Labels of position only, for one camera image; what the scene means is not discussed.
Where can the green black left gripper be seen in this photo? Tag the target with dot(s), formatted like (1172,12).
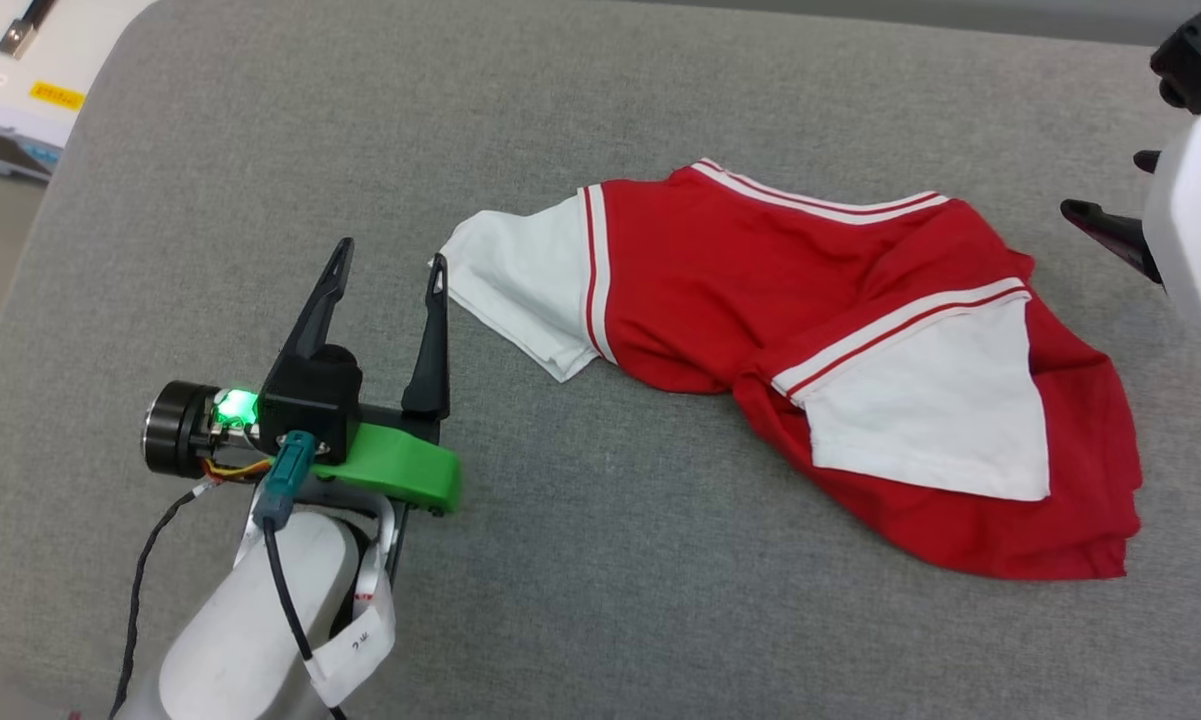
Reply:
(400,465)

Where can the red and white shirt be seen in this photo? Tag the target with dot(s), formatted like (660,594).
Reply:
(710,280)

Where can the white equipment case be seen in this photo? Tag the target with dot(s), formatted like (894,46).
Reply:
(20,110)

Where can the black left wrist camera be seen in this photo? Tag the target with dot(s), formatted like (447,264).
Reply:
(310,400)

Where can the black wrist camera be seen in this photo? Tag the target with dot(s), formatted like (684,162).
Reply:
(310,400)
(1200,55)

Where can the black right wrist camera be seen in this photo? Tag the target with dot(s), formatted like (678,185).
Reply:
(1200,55)

